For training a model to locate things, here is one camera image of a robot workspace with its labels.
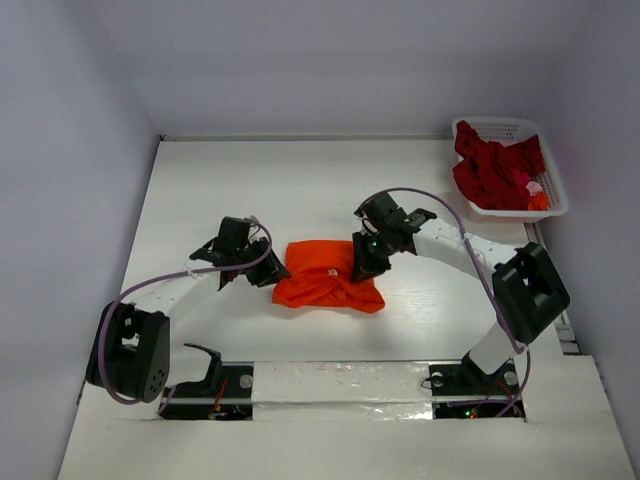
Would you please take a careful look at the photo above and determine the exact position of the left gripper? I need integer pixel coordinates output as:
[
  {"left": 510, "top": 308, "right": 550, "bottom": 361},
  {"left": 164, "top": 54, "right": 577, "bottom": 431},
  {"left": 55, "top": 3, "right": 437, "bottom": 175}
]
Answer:
[{"left": 235, "top": 238, "right": 289, "bottom": 287}]

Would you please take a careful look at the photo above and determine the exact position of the orange t shirt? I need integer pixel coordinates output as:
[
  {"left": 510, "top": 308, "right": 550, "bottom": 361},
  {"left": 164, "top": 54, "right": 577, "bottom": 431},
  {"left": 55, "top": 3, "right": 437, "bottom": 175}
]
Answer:
[{"left": 272, "top": 240, "right": 385, "bottom": 314}]

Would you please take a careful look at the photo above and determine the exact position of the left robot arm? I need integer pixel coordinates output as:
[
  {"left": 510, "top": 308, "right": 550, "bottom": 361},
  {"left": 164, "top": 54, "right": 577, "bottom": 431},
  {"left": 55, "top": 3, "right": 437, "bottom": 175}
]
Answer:
[{"left": 85, "top": 216, "right": 290, "bottom": 405}]

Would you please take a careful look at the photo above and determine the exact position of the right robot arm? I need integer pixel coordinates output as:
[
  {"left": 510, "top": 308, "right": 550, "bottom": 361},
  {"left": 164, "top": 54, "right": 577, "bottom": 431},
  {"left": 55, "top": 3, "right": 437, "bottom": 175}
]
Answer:
[{"left": 351, "top": 191, "right": 570, "bottom": 392}]

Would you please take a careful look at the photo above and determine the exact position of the dark red t shirt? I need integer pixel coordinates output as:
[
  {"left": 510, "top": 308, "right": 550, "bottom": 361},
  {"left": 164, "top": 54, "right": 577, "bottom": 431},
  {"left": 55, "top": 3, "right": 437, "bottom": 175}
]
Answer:
[{"left": 452, "top": 121, "right": 545, "bottom": 211}]

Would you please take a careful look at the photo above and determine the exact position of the pink garment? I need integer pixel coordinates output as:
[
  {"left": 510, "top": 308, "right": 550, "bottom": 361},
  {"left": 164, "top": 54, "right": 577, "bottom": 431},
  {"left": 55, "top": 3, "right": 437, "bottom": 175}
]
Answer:
[{"left": 513, "top": 169, "right": 543, "bottom": 197}]

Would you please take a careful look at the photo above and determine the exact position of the small orange garment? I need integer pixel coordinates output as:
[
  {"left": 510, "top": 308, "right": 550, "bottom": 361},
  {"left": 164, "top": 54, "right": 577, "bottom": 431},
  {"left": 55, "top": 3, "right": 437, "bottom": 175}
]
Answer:
[{"left": 527, "top": 192, "right": 550, "bottom": 211}]

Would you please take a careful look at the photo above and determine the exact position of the white plastic basket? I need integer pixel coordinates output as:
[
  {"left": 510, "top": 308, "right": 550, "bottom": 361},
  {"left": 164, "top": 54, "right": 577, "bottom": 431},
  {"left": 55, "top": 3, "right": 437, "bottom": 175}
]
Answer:
[{"left": 451, "top": 116, "right": 568, "bottom": 223}]

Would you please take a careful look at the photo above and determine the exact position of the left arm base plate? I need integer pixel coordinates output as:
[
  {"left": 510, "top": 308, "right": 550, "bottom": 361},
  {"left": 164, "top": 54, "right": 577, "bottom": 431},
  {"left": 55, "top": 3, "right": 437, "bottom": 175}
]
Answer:
[{"left": 159, "top": 363, "right": 254, "bottom": 421}]

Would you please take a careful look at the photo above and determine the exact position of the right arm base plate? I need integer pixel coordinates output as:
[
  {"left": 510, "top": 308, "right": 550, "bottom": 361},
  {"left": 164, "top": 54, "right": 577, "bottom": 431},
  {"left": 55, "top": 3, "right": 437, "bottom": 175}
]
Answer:
[{"left": 420, "top": 361, "right": 520, "bottom": 420}]

